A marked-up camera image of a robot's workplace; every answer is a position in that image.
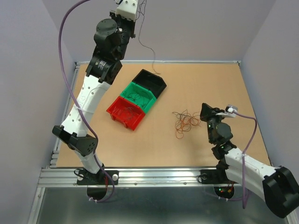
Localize aluminium back rail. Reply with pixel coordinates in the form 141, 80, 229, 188
74, 60, 242, 68

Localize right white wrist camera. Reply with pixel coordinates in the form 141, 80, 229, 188
216, 105, 238, 118

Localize black plastic bin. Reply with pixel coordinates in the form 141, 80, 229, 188
132, 69, 167, 99

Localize aluminium left rail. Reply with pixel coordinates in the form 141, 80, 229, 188
47, 62, 80, 168

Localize green plastic bin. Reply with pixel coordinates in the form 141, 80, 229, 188
120, 82, 157, 114

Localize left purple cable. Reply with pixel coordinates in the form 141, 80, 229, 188
57, 0, 116, 203

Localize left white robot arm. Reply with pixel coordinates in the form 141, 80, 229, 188
52, 10, 136, 184

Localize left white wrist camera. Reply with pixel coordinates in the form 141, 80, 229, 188
115, 0, 138, 22

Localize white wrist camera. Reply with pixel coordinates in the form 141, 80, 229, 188
115, 0, 138, 22
216, 105, 238, 118

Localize black thin wire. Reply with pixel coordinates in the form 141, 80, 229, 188
122, 91, 152, 109

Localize grey thin wire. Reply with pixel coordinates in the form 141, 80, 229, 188
136, 0, 162, 77

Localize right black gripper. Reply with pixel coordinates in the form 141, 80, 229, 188
200, 102, 226, 143

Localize wire bundle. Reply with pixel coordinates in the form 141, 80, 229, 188
172, 108, 202, 140

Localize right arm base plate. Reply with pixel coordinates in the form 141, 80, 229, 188
197, 161, 232, 184

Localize red plastic bin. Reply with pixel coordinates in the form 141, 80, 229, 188
107, 96, 145, 131

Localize aluminium rail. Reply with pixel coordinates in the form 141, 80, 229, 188
47, 62, 80, 168
37, 167, 216, 188
74, 60, 242, 68

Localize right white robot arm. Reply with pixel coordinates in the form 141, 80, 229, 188
199, 103, 299, 218

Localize aluminium front rail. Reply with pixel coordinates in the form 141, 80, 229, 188
37, 167, 216, 188

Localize wires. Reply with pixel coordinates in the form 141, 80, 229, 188
114, 106, 138, 122

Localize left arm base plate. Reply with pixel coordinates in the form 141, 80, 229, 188
74, 168, 119, 186

